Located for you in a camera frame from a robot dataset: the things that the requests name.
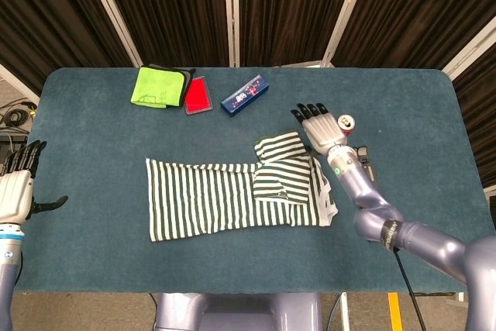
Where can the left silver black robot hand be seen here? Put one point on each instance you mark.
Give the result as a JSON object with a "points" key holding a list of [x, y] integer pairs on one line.
{"points": [[15, 195]]}

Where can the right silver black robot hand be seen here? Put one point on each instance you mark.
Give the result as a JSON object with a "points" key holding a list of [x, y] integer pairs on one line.
{"points": [[323, 131]]}

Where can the green white striped T-shirt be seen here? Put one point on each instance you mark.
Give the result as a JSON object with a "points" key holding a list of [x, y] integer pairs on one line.
{"points": [[193, 199]]}

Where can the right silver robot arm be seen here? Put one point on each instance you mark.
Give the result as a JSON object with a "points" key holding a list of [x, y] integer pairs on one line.
{"points": [[426, 242]]}

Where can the red soda can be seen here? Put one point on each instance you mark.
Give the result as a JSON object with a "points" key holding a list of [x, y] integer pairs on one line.
{"points": [[346, 123]]}

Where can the black folding laptop stand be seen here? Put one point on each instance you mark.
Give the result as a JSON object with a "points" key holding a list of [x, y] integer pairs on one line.
{"points": [[366, 160]]}

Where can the black floor equipment box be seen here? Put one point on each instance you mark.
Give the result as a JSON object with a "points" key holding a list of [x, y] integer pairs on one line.
{"points": [[4, 143]]}

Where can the dark blue rectangular box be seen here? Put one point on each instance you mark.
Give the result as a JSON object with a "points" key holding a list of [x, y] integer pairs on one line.
{"points": [[244, 94]]}

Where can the red ink pad case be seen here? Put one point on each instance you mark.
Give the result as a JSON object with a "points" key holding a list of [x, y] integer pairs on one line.
{"points": [[197, 94]]}

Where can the lime green microfiber cloth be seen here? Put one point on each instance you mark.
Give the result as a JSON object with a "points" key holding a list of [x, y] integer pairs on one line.
{"points": [[155, 87]]}

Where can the yellow floor tape strip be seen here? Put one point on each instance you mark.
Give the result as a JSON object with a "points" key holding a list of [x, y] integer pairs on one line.
{"points": [[395, 311]]}

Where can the grey robot torso base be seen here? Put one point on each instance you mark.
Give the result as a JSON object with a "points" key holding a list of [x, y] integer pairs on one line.
{"points": [[232, 311]]}

